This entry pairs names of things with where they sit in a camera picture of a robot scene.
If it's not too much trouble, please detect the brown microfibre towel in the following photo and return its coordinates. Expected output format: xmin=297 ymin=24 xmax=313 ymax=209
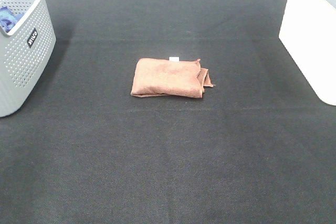
xmin=131 ymin=58 xmax=215 ymax=99

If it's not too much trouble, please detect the black table cloth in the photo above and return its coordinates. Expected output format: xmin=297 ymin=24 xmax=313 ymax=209
xmin=1 ymin=0 xmax=335 ymax=223

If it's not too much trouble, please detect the grey perforated laundry basket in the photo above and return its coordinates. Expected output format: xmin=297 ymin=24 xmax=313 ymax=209
xmin=1 ymin=0 xmax=56 ymax=117

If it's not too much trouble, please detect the white plastic bin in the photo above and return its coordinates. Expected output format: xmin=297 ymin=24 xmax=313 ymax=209
xmin=279 ymin=0 xmax=335 ymax=105

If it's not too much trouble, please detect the blue cloth in basket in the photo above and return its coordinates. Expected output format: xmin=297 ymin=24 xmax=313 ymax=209
xmin=1 ymin=6 xmax=24 ymax=33

